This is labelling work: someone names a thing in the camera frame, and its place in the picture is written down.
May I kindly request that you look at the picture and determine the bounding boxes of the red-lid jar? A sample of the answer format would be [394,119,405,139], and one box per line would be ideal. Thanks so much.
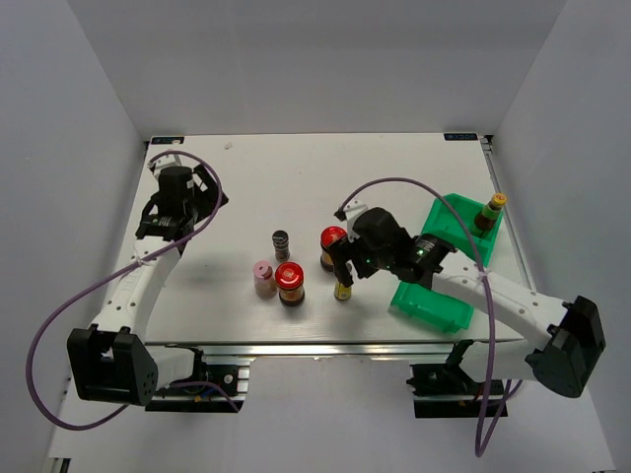
[319,225,349,274]
[274,261,305,307]

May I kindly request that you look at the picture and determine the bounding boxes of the small beige-cap yellow-label bottle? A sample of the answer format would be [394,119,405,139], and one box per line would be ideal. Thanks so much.
[333,280,352,302]

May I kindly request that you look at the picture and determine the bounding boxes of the black-cap pepper shaker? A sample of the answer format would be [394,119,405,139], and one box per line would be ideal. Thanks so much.
[272,230,290,262]

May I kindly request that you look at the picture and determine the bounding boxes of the pink-lid spice jar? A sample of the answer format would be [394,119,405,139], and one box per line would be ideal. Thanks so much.
[252,260,277,299]

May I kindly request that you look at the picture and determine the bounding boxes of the green plastic bin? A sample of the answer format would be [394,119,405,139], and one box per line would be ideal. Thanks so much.
[389,192,507,335]

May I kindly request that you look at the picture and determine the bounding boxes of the tall yellow-cap sauce bottle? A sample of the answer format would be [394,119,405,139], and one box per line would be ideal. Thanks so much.
[473,192,508,235]

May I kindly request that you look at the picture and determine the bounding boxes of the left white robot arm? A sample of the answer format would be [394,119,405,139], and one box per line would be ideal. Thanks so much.
[67,152,228,406]

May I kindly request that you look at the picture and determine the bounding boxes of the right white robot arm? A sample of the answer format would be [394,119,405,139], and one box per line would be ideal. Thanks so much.
[327,201,605,398]

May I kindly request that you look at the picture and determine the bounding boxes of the blue corner label left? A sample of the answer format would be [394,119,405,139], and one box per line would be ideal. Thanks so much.
[150,136,184,146]

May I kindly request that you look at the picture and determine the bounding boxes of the blue corner label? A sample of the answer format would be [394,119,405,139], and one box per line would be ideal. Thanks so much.
[150,136,184,146]
[443,132,478,141]

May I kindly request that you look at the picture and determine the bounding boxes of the blue corner label right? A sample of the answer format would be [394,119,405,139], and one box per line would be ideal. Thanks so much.
[443,132,478,141]

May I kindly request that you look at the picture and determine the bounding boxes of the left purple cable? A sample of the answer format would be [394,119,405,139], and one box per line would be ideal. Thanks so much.
[25,150,229,431]

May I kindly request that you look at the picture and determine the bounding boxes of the purple cable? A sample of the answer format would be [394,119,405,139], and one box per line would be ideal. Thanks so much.
[25,150,229,431]
[338,176,524,458]

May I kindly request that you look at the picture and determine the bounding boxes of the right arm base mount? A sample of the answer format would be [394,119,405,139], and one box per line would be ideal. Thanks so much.
[406,340,483,419]

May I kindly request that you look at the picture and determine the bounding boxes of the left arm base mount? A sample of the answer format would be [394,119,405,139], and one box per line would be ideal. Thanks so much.
[145,350,252,414]

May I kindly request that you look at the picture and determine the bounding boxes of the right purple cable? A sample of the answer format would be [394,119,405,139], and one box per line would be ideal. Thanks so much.
[338,176,524,458]

